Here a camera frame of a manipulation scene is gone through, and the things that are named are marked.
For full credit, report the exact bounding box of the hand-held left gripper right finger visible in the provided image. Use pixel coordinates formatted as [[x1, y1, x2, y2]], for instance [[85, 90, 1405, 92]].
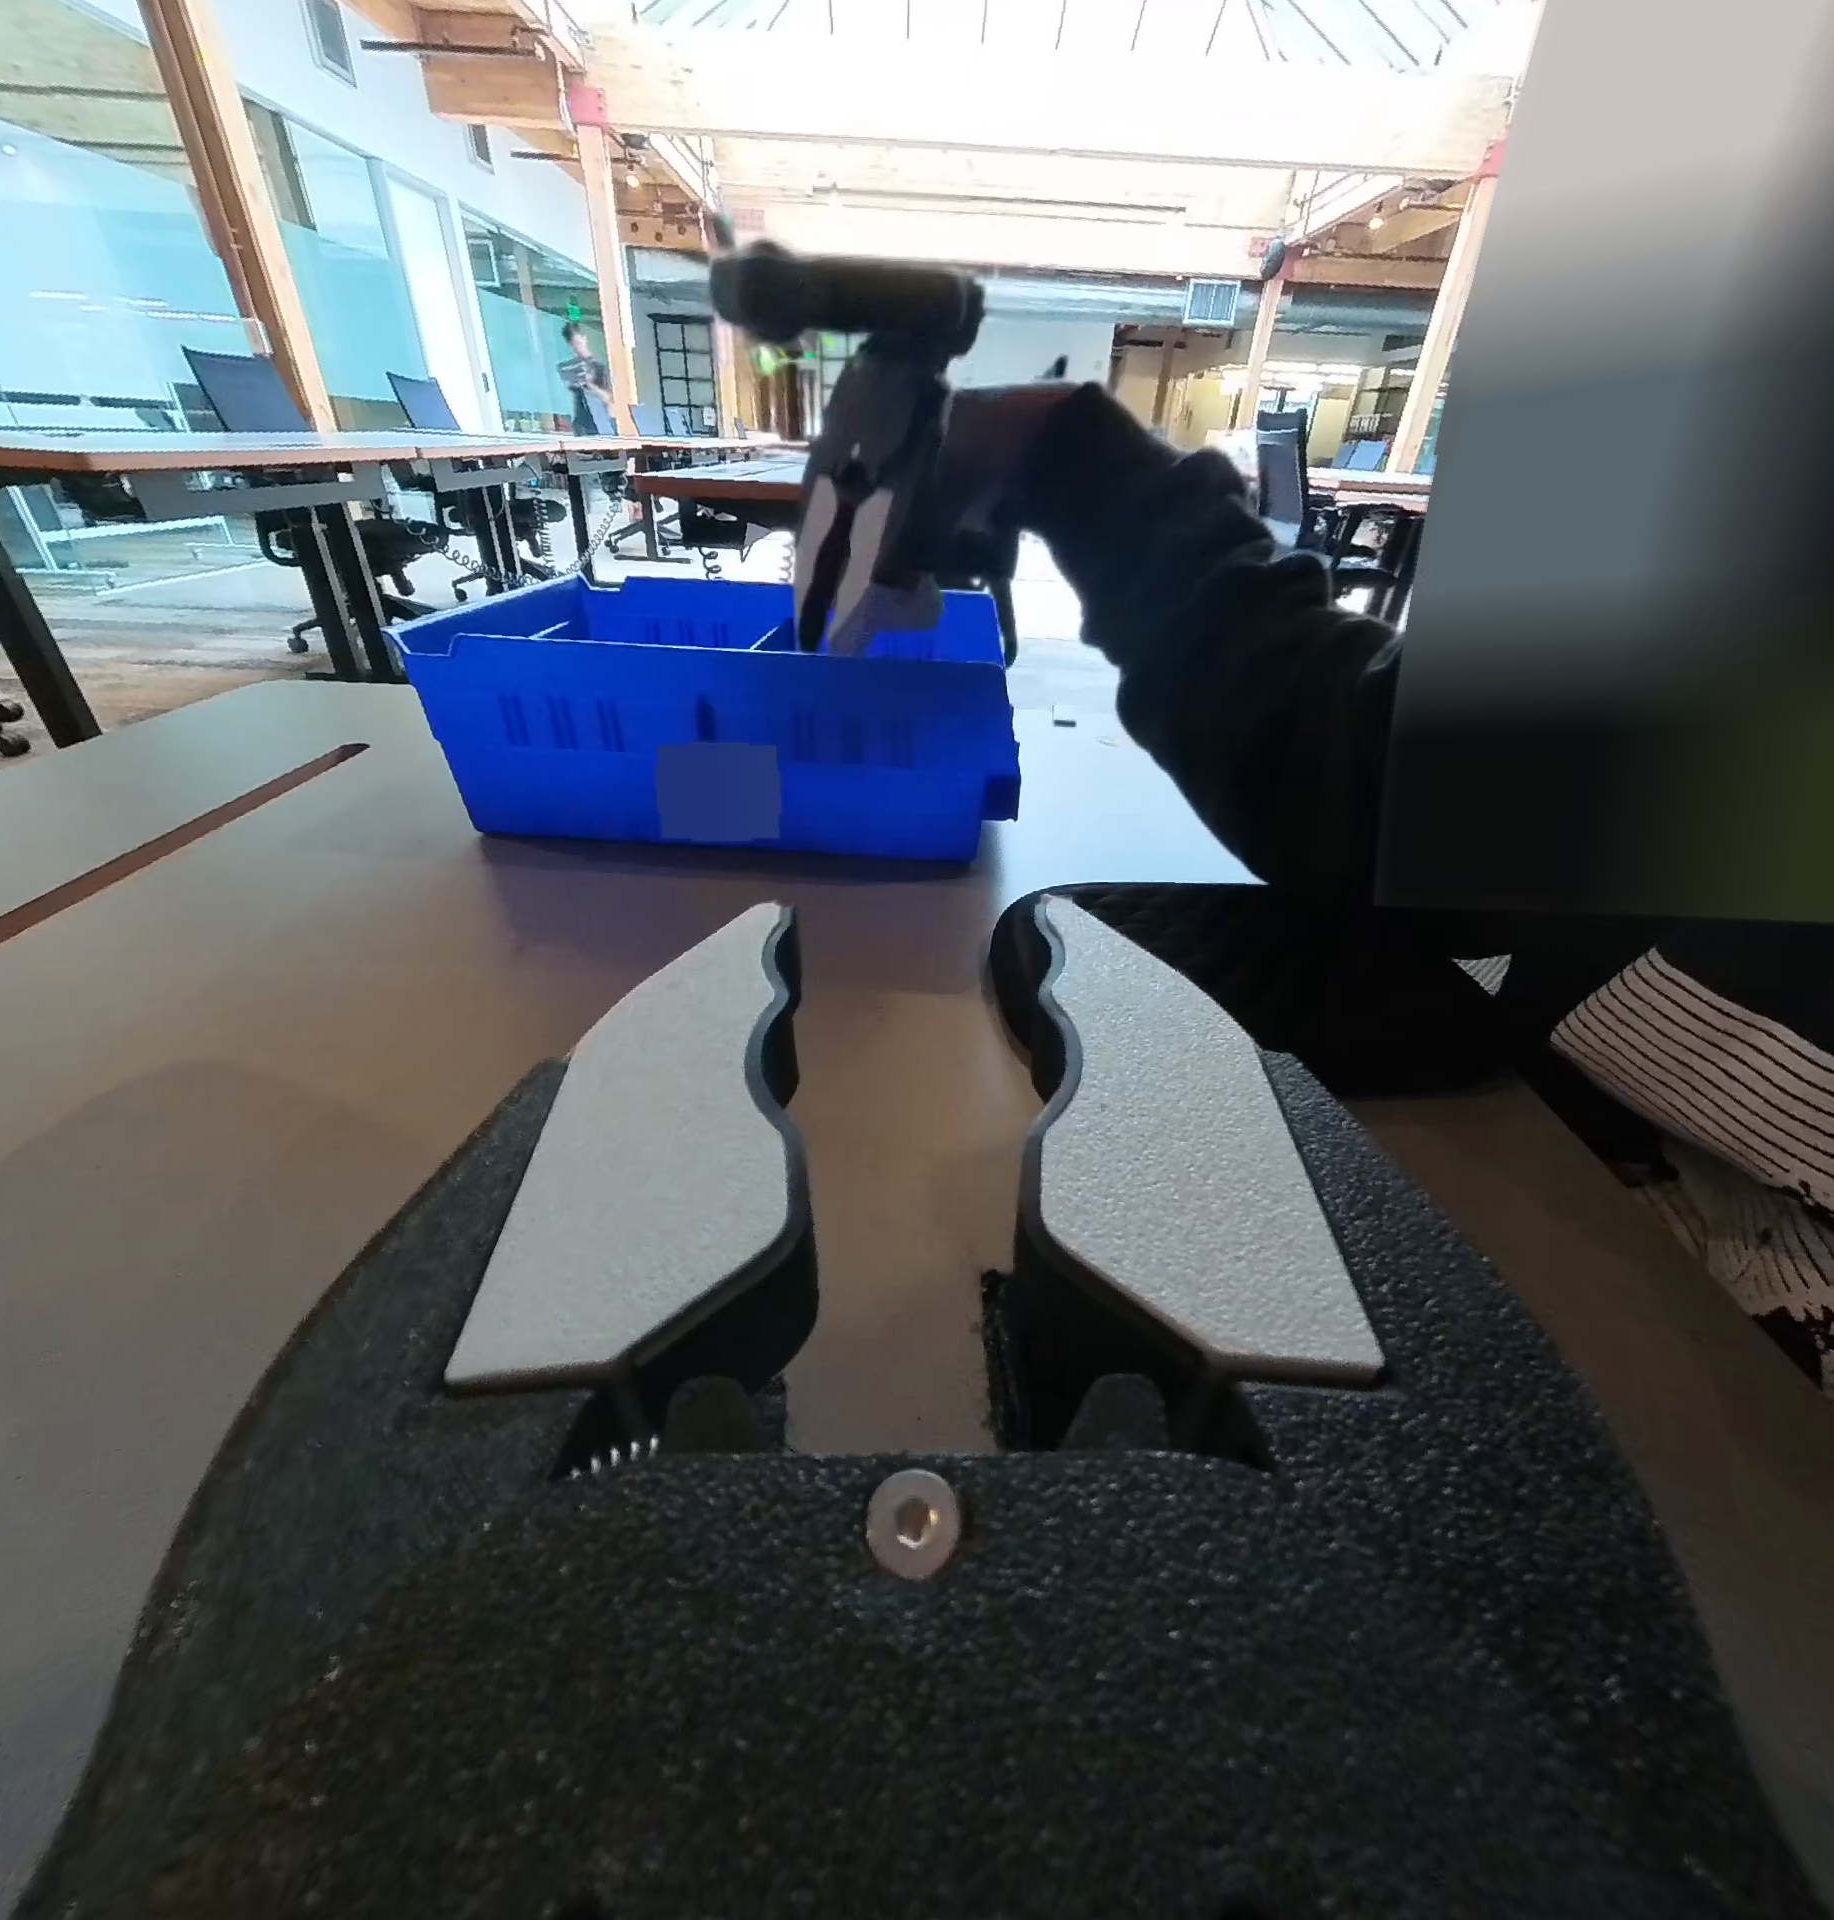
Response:
[[989, 891, 1387, 1389]]

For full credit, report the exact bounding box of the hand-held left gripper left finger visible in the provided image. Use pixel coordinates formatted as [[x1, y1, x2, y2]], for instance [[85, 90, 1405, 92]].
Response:
[[443, 900, 821, 1397]]

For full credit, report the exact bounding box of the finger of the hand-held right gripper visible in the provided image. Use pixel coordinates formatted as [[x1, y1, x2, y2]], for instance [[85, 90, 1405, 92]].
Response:
[[792, 479, 858, 659], [832, 501, 945, 662]]

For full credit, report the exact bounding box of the blue plastic bin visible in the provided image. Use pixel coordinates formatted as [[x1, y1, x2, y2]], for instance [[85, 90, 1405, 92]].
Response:
[[383, 575, 1024, 865]]

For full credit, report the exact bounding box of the person's right forearm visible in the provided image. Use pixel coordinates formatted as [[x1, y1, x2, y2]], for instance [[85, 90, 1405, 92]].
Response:
[[1007, 379, 1412, 902]]

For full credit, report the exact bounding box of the person's right hand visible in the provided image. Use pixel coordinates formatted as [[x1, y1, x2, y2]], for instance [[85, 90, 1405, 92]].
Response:
[[932, 379, 1081, 585]]

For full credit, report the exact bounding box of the black mesh cushion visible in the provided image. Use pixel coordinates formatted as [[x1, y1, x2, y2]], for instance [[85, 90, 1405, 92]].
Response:
[[992, 884, 1519, 1097]]

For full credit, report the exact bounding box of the wooden office desk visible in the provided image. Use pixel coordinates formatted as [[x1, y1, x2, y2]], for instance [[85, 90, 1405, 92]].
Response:
[[0, 427, 635, 752]]

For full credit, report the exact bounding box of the black coiled cable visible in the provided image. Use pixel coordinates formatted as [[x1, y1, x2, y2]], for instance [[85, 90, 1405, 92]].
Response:
[[443, 495, 625, 599]]

